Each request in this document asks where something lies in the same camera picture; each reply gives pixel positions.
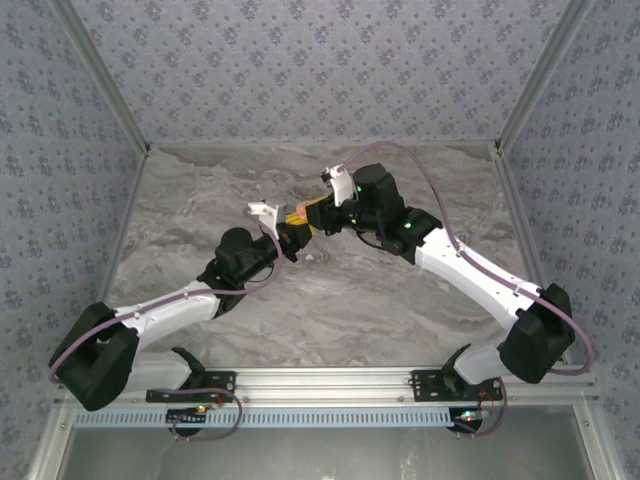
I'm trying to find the left black controller board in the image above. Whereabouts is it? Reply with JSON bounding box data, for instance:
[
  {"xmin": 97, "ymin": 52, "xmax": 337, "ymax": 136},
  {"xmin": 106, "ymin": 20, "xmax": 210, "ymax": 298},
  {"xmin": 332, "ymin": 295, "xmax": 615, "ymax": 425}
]
[{"xmin": 166, "ymin": 407, "xmax": 209, "ymax": 431}]

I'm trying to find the black controller board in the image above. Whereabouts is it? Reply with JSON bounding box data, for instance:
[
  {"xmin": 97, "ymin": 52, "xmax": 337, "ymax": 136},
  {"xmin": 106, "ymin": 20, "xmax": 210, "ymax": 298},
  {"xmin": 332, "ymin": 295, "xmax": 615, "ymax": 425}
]
[
  {"xmin": 166, "ymin": 407, "xmax": 209, "ymax": 431},
  {"xmin": 447, "ymin": 407, "xmax": 489, "ymax": 434}
]

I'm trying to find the grey metal panel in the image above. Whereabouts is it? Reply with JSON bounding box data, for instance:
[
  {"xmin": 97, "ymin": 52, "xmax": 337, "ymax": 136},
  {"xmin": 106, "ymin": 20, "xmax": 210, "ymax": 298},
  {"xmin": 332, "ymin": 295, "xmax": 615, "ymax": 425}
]
[{"xmin": 29, "ymin": 404, "xmax": 619, "ymax": 480}]

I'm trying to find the right black controller board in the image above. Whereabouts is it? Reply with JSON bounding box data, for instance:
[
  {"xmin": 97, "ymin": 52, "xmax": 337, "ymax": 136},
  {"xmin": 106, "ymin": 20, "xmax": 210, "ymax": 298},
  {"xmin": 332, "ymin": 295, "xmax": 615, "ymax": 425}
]
[{"xmin": 447, "ymin": 407, "xmax": 489, "ymax": 434}]

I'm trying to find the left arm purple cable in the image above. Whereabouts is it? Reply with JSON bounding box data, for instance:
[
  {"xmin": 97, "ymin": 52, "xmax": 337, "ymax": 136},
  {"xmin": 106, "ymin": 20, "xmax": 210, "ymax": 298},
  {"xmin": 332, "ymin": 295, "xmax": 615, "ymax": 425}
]
[{"xmin": 47, "ymin": 207, "xmax": 287, "ymax": 442}]

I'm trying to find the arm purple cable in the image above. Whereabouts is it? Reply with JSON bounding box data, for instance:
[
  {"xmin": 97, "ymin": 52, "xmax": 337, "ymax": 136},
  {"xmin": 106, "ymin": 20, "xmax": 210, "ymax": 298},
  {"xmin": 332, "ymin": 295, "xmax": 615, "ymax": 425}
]
[
  {"xmin": 47, "ymin": 207, "xmax": 287, "ymax": 442},
  {"xmin": 339, "ymin": 141, "xmax": 596, "ymax": 439}
]

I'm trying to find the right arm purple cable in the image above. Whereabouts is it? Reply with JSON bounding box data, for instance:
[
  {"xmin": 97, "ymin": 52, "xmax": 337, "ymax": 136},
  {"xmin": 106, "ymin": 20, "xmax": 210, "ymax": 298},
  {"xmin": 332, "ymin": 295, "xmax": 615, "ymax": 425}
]
[{"xmin": 339, "ymin": 141, "xmax": 596, "ymax": 439}]

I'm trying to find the left aluminium side rail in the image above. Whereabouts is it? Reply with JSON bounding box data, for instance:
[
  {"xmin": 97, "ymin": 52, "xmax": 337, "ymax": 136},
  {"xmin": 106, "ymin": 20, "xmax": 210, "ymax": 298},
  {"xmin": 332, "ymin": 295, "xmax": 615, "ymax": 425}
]
[{"xmin": 79, "ymin": 147, "xmax": 151, "ymax": 371}]

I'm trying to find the aluminium side rail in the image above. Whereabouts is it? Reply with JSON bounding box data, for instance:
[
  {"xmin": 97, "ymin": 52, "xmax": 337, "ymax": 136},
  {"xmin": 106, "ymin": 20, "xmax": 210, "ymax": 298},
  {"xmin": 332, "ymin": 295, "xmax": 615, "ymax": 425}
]
[
  {"xmin": 79, "ymin": 147, "xmax": 151, "ymax": 371},
  {"xmin": 492, "ymin": 144, "xmax": 575, "ymax": 366}
]

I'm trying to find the right aluminium side rail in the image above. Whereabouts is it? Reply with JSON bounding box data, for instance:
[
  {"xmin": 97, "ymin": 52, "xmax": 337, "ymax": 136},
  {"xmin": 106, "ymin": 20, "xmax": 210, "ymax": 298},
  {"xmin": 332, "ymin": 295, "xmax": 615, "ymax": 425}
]
[{"xmin": 492, "ymin": 144, "xmax": 575, "ymax": 366}]

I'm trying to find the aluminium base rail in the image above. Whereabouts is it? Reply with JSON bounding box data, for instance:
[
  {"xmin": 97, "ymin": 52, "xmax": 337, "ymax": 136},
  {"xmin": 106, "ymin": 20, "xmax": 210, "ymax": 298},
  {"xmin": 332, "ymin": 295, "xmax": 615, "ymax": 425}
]
[{"xmin": 53, "ymin": 366, "xmax": 600, "ymax": 405}]

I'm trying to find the grey slotted cable duct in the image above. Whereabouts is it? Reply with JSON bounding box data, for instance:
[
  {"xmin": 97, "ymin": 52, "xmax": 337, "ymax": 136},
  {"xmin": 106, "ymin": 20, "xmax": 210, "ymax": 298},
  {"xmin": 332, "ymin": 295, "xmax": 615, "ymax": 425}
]
[{"xmin": 73, "ymin": 405, "xmax": 459, "ymax": 429}]

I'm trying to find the right aluminium frame post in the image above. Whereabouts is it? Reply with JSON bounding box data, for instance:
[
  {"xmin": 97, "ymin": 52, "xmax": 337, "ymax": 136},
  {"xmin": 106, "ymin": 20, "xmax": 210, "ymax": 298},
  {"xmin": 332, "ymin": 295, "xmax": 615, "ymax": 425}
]
[{"xmin": 493, "ymin": 0, "xmax": 599, "ymax": 154}]

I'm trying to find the aluminium frame post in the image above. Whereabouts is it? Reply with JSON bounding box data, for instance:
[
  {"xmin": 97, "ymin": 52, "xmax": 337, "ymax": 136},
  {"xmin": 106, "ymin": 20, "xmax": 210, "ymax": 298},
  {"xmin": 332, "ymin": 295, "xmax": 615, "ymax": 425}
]
[
  {"xmin": 48, "ymin": 0, "xmax": 152, "ymax": 156},
  {"xmin": 493, "ymin": 0, "xmax": 599, "ymax": 154}
]

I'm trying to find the left aluminium frame post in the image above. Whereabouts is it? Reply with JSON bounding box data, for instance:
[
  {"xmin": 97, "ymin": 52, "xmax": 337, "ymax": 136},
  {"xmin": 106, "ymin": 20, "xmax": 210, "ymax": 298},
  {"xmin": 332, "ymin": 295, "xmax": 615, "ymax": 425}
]
[{"xmin": 48, "ymin": 0, "xmax": 152, "ymax": 156}]

